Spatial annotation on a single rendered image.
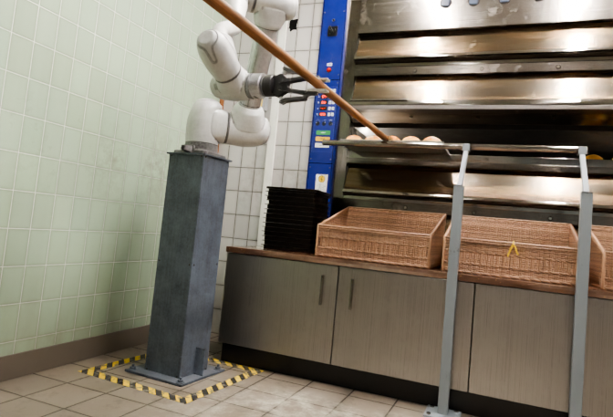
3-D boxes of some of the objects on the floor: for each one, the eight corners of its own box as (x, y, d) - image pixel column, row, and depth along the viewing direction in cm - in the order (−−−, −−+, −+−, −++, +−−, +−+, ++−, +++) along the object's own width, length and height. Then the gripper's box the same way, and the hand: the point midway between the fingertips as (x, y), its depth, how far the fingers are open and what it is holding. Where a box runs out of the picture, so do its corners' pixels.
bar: (303, 368, 259) (324, 140, 268) (586, 427, 211) (599, 148, 220) (277, 383, 230) (302, 128, 239) (597, 456, 182) (613, 132, 191)
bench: (263, 342, 305) (273, 245, 309) (776, 443, 213) (779, 304, 218) (212, 362, 253) (224, 245, 257) (862, 506, 161) (864, 322, 166)
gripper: (272, 67, 183) (334, 66, 174) (267, 110, 182) (329, 111, 173) (263, 60, 176) (327, 57, 167) (257, 105, 175) (322, 106, 166)
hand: (318, 85), depth 171 cm, fingers closed on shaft, 3 cm apart
